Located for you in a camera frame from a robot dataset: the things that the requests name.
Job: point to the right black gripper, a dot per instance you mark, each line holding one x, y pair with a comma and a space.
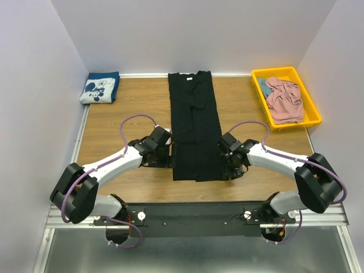
234, 173

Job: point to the black t-shirt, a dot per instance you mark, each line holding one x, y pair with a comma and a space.
195, 126

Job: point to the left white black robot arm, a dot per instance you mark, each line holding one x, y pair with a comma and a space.
76, 192

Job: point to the yellow plastic bin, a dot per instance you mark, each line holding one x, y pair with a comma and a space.
311, 114

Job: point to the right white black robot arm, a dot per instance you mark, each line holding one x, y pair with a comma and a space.
317, 184

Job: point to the pink t-shirt in bin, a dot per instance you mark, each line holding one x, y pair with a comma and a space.
284, 103

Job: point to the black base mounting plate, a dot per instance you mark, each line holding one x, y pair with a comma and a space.
153, 219

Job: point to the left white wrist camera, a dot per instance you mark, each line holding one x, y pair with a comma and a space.
160, 135

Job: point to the aluminium frame rail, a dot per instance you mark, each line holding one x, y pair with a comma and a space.
334, 216

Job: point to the light blue garment in bin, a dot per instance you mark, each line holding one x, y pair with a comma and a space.
266, 91

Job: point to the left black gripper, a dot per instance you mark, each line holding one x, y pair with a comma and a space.
168, 162

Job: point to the folded blue cartoon t-shirt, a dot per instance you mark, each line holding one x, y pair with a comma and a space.
100, 88

